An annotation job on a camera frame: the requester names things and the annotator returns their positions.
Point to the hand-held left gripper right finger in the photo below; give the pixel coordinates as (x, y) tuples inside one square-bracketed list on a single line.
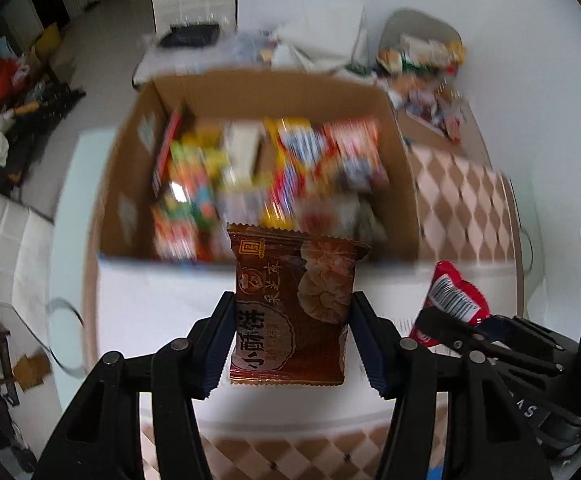
[(370, 345)]

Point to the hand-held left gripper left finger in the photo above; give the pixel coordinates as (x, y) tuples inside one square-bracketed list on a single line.
[(218, 345)]

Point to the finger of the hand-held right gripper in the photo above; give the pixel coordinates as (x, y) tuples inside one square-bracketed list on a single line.
[(445, 322), (525, 360)]

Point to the red snack packet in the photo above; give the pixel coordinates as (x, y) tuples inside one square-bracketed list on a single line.
[(463, 287)]

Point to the brown biscuit packet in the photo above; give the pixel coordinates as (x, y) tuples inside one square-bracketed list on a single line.
[(290, 310)]

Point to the brown cardboard box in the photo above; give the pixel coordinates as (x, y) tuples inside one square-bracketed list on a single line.
[(135, 175)]

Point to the heap of loose snacks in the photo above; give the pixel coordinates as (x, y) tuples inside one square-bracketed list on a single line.
[(425, 100)]

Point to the grey bag of snacks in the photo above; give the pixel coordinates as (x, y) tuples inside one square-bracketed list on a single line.
[(420, 35)]

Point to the checkered tablecloth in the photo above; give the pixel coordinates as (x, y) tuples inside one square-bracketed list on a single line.
[(460, 210)]

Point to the pile of assorted snack packets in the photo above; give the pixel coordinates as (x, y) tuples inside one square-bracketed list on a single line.
[(195, 195)]

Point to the small cardboard piece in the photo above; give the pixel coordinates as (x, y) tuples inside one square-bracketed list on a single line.
[(33, 370)]

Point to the white wrapped box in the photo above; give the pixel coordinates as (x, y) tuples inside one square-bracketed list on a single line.
[(240, 147)]

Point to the yellow instant noodle packet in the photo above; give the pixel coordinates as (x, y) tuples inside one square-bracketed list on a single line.
[(293, 160)]

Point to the white padded sofa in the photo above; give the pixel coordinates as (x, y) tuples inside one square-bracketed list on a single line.
[(5, 245)]

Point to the black tray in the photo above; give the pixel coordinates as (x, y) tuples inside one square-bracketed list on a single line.
[(190, 35)]

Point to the white plastic bag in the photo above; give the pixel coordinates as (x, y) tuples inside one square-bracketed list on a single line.
[(320, 35)]

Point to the yellow bag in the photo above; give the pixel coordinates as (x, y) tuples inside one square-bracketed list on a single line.
[(48, 42)]

